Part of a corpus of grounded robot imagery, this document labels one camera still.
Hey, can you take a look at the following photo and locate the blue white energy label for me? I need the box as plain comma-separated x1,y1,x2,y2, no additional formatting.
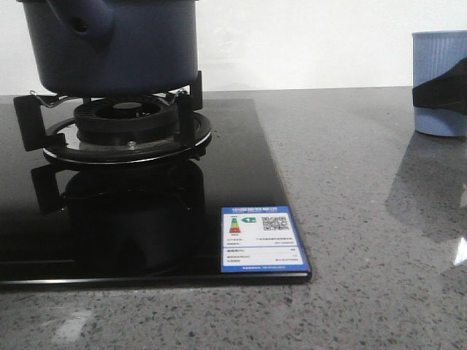
220,206,311,273

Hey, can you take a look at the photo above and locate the black gripper finger cup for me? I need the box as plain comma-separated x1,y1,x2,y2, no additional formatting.
412,58,466,112

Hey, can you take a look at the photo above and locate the black metal pot support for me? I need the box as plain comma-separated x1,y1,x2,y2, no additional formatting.
13,74,212,167

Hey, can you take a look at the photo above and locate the light blue ribbed cup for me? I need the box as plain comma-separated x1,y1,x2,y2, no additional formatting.
412,30,466,137

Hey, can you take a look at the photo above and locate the black gas burner head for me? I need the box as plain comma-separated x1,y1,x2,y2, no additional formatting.
74,96,178,146

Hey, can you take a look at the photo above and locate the black glass gas stove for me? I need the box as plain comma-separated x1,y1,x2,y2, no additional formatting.
1,97,312,291

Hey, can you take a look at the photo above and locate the dark blue cooking pot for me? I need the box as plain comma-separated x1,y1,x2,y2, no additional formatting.
22,0,198,98

